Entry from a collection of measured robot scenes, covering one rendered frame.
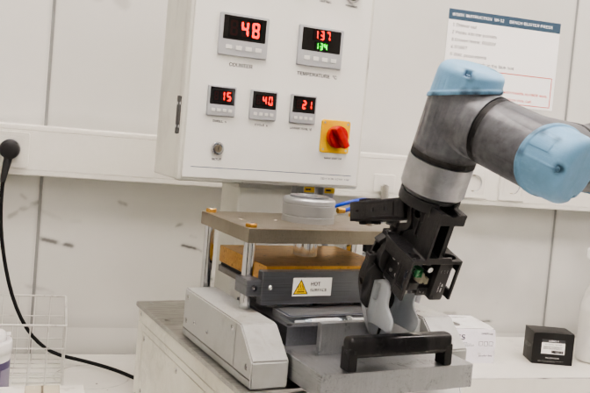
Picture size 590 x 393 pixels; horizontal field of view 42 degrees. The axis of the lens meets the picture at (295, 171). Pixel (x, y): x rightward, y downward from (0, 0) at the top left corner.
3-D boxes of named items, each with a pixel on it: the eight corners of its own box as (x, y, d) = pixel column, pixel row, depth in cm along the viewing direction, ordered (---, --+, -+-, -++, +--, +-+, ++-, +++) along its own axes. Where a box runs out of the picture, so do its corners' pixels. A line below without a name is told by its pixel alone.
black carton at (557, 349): (521, 354, 170) (525, 324, 170) (562, 358, 170) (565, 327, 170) (530, 362, 164) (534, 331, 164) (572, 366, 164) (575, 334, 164)
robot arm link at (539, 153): (627, 143, 79) (538, 104, 87) (576, 133, 72) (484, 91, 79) (593, 211, 82) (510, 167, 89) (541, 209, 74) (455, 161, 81)
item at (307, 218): (183, 261, 123) (190, 181, 123) (349, 261, 137) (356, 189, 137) (242, 296, 102) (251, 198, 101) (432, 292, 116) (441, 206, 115)
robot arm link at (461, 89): (485, 80, 78) (423, 53, 84) (451, 177, 82) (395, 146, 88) (528, 81, 83) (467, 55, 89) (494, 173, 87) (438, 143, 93)
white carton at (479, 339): (370, 346, 167) (374, 312, 166) (466, 346, 173) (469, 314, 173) (392, 363, 155) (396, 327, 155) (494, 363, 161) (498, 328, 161)
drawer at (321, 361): (222, 336, 114) (226, 283, 113) (349, 330, 124) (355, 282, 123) (318, 408, 87) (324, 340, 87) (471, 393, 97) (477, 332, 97)
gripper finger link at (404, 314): (393, 360, 94) (415, 296, 91) (370, 332, 99) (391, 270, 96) (413, 359, 95) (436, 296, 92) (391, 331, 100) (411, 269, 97)
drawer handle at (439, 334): (339, 367, 91) (341, 334, 90) (441, 360, 97) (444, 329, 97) (348, 373, 89) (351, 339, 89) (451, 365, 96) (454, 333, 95)
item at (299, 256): (218, 270, 119) (222, 209, 118) (341, 269, 129) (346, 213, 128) (264, 296, 103) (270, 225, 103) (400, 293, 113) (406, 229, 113)
